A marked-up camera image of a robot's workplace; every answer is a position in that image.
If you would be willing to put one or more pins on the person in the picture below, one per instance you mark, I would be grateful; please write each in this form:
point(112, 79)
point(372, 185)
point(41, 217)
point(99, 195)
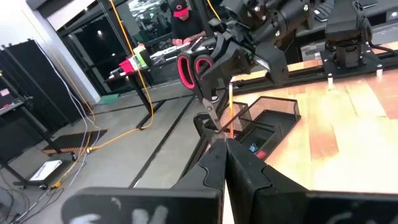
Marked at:
point(186, 25)

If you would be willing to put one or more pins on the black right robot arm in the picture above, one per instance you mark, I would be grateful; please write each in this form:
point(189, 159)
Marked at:
point(292, 15)

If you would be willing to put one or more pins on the black supply desk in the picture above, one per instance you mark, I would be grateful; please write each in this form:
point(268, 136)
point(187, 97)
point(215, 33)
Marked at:
point(138, 93)

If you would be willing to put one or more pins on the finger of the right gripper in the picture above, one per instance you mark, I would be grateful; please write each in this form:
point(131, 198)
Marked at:
point(227, 67)
point(222, 46)

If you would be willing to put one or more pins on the black mesh desk organizer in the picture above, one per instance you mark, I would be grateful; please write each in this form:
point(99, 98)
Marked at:
point(280, 124)

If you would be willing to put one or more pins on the yellow wooden pencil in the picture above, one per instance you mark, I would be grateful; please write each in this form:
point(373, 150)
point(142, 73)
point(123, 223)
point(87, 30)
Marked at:
point(231, 109)

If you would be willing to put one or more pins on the black equipment rack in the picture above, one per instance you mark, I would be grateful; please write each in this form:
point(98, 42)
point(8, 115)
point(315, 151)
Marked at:
point(31, 77)

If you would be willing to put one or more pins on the black hazard-striped floor mat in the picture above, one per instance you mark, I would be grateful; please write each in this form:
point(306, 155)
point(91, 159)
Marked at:
point(71, 141)

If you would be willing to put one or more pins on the green floor mat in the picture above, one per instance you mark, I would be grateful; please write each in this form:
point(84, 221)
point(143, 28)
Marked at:
point(109, 99)

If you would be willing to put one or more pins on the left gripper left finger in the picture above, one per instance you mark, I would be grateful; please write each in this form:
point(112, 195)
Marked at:
point(199, 180)

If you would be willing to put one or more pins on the red bin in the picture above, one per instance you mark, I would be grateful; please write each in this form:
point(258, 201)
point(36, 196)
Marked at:
point(127, 67)

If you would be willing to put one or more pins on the black cup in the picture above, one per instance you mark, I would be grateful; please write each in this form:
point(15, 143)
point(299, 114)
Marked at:
point(146, 59)

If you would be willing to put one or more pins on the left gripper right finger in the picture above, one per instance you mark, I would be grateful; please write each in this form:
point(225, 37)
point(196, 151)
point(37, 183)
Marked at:
point(248, 180)

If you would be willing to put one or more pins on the black table frame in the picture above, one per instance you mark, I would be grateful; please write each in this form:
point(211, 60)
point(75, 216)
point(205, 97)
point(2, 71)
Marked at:
point(295, 77)

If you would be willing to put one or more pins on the green bottle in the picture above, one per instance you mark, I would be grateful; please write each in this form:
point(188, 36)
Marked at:
point(139, 57)

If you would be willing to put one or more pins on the white floor device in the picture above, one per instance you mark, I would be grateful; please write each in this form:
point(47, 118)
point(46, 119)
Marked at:
point(46, 169)

